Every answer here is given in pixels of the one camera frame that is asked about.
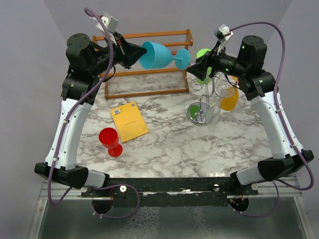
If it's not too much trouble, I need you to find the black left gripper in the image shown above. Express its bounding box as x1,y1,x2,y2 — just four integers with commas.
89,30,147,76

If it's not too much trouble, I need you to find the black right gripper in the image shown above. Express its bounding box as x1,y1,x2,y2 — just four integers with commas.
186,40,247,81

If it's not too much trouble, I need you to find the green plastic wine glass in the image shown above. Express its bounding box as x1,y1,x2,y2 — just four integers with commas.
195,48,211,85

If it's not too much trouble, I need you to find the blue plastic wine glass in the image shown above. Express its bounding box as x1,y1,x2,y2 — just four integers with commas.
139,41,190,70

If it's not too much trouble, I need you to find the clear champagne flute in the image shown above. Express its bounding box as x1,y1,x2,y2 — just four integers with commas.
215,53,236,96

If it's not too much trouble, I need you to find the yellow plastic wine glass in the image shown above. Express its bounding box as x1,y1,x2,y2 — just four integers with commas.
220,75,239,112

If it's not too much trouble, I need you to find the clear round wine glass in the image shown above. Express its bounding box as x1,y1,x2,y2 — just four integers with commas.
203,103,220,125

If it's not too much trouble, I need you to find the red plastic wine glass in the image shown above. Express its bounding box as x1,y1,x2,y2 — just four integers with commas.
99,127,123,158

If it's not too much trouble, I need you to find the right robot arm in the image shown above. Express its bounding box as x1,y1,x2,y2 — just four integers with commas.
187,35,314,195

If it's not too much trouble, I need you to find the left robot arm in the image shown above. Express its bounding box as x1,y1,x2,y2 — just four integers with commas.
34,33,146,197

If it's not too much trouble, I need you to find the wooden shelf rack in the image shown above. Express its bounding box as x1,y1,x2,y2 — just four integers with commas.
104,29,193,100

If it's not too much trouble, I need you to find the chrome wine glass rack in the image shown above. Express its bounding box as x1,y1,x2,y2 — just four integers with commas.
184,59,240,126

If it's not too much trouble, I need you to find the yellow book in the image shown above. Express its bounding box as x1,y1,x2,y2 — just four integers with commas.
110,102,149,142

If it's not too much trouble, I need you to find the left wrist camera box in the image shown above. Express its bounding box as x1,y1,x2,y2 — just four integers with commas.
100,13,119,38

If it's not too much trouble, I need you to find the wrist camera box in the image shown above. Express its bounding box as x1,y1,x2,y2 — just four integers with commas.
100,13,119,38
214,24,233,55

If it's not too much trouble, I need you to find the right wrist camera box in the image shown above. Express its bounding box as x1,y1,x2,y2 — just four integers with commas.
214,24,233,55

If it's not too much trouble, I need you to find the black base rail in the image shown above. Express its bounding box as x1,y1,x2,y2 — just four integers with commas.
81,177,258,207

